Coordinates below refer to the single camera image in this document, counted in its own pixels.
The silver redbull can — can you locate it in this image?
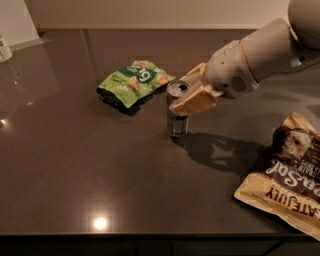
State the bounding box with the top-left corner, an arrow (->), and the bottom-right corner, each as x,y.
166,80 -> 189,137

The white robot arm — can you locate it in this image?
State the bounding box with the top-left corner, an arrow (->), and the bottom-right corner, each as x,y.
169,0 -> 320,116

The green rice chip bag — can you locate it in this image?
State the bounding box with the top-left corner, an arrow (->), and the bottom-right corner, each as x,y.
97,60 -> 175,108

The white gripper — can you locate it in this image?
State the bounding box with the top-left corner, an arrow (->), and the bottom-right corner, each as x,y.
175,40 -> 259,116

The white bottle with label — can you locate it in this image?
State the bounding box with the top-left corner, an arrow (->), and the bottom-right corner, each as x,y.
0,35 -> 13,63

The brown and cream snack bag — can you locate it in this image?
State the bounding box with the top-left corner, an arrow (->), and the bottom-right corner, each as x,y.
234,112 -> 320,240

